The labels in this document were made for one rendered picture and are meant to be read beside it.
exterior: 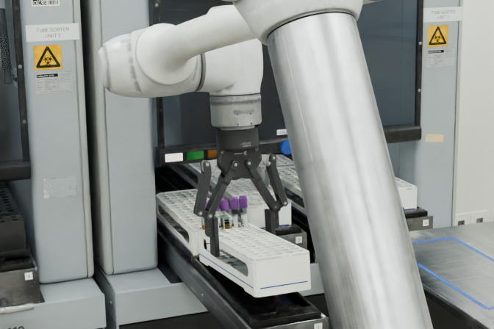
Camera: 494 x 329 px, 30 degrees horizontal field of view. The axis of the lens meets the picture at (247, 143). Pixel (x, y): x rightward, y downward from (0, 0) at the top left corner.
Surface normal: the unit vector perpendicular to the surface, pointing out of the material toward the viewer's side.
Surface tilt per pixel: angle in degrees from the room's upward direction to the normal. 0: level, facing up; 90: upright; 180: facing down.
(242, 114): 84
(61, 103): 90
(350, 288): 74
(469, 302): 0
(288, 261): 84
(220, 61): 87
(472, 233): 0
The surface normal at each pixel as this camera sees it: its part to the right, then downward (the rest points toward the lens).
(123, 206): 0.35, 0.19
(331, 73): 0.09, -0.24
